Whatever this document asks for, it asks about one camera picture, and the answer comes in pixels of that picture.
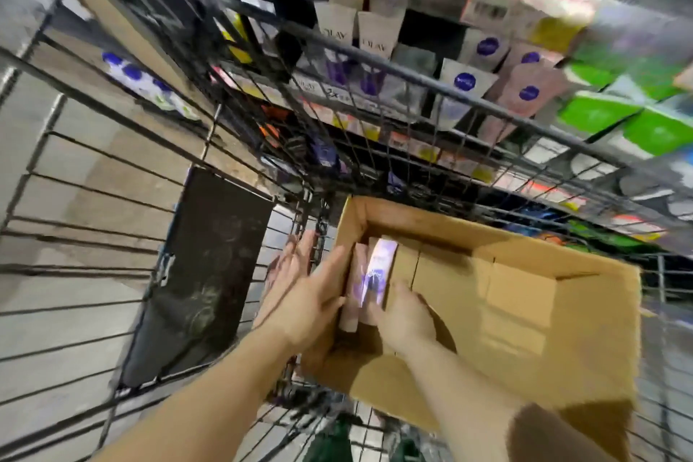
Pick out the white tube blue round label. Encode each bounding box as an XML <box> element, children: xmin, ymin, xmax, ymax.
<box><xmin>460</xmin><ymin>27</ymin><xmax>511</xmax><ymax>73</ymax></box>
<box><xmin>433</xmin><ymin>58</ymin><xmax>500</xmax><ymax>131</ymax></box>

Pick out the green product packet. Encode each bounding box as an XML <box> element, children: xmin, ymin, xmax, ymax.
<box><xmin>558</xmin><ymin>90</ymin><xmax>646</xmax><ymax>136</ymax></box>
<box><xmin>622</xmin><ymin>105</ymin><xmax>693</xmax><ymax>158</ymax></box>

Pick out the glossy purple product box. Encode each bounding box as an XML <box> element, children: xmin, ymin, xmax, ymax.
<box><xmin>359</xmin><ymin>237</ymin><xmax>402</xmax><ymax>312</ymax></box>

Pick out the row of blue-capped white bottles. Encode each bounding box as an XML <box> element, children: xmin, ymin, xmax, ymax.
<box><xmin>100</xmin><ymin>50</ymin><xmax>202</xmax><ymax>122</ymax></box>

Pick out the pale pink product box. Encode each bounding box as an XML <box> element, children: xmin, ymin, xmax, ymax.
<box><xmin>338</xmin><ymin>241</ymin><xmax>375</xmax><ymax>334</ymax></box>

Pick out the person's left forearm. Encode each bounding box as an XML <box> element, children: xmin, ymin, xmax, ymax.
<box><xmin>91</xmin><ymin>325</ymin><xmax>305</xmax><ymax>462</ymax></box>

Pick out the white cosmetic tube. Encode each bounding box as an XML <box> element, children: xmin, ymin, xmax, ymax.
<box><xmin>357</xmin><ymin>10</ymin><xmax>407</xmax><ymax>62</ymax></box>
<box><xmin>313</xmin><ymin>0</ymin><xmax>357</xmax><ymax>53</ymax></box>

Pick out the person's right forearm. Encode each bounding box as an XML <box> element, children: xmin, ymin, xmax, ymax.
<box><xmin>400</xmin><ymin>338</ymin><xmax>618</xmax><ymax>462</ymax></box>

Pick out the row of shelf price tags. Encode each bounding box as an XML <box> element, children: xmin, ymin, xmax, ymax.
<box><xmin>211</xmin><ymin>64</ymin><xmax>667</xmax><ymax>243</ymax></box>

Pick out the person's left hand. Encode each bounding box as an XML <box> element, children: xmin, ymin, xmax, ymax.
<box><xmin>253</xmin><ymin>230</ymin><xmax>348</xmax><ymax>355</ymax></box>

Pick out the person's right hand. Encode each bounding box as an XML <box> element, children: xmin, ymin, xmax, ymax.
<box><xmin>368</xmin><ymin>280</ymin><xmax>439</xmax><ymax>357</ymax></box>

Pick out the dark green item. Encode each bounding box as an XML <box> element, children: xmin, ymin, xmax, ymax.
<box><xmin>302</xmin><ymin>414</ymin><xmax>354</xmax><ymax>462</ymax></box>

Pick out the brown cardboard box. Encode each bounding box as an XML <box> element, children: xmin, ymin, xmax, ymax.
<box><xmin>299</xmin><ymin>195</ymin><xmax>643</xmax><ymax>462</ymax></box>

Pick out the black wire shopping cart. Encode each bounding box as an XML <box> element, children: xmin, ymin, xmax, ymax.
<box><xmin>0</xmin><ymin>0</ymin><xmax>693</xmax><ymax>462</ymax></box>

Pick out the black plastic cart seat flap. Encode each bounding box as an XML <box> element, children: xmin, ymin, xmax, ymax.
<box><xmin>115</xmin><ymin>166</ymin><xmax>277</xmax><ymax>390</ymax></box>

